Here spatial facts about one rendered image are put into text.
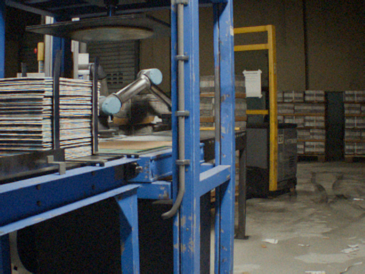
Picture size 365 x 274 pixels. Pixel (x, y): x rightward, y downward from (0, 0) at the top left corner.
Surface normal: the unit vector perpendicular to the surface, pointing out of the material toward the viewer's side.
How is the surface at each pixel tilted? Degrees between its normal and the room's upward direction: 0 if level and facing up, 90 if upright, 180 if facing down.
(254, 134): 90
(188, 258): 90
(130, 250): 90
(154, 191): 90
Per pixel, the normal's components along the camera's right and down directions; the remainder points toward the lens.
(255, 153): -0.62, 0.04
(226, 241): -0.31, 0.05
